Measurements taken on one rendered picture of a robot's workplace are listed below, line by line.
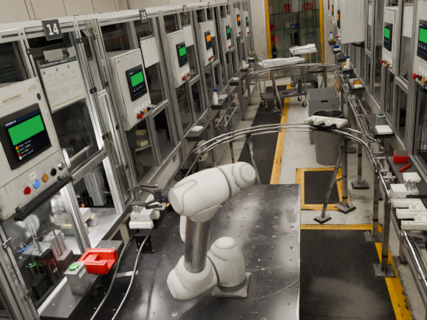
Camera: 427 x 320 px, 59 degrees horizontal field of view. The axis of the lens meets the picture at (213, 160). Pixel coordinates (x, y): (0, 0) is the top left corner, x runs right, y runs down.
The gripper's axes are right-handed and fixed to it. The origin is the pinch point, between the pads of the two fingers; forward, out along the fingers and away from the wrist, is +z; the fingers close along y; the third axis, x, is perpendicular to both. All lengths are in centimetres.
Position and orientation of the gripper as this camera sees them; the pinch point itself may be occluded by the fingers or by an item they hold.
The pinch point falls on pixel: (135, 196)
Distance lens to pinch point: 206.5
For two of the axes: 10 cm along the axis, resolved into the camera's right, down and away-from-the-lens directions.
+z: -9.7, 0.4, 2.5
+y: -1.3, -9.1, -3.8
